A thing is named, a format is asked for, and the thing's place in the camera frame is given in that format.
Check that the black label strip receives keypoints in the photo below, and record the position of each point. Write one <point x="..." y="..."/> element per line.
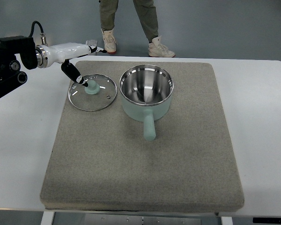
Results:
<point x="266" y="220"/>

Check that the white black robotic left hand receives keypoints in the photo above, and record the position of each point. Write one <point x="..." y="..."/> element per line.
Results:
<point x="63" y="53"/>

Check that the glass lid with green knob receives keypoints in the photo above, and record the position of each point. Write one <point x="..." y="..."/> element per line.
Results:
<point x="100" y="92"/>

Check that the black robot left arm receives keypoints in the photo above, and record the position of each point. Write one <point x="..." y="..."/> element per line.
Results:
<point x="16" y="51"/>

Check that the metal table frame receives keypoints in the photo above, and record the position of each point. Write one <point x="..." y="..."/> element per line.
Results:
<point x="130" y="218"/>

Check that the grey felt mat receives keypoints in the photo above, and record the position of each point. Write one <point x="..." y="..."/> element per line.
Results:
<point x="101" y="161"/>

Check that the mint green saucepan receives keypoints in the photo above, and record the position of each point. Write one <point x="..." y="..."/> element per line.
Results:
<point x="146" y="93"/>

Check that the clear acrylic bracket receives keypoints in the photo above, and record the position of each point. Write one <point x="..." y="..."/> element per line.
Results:
<point x="92" y="43"/>

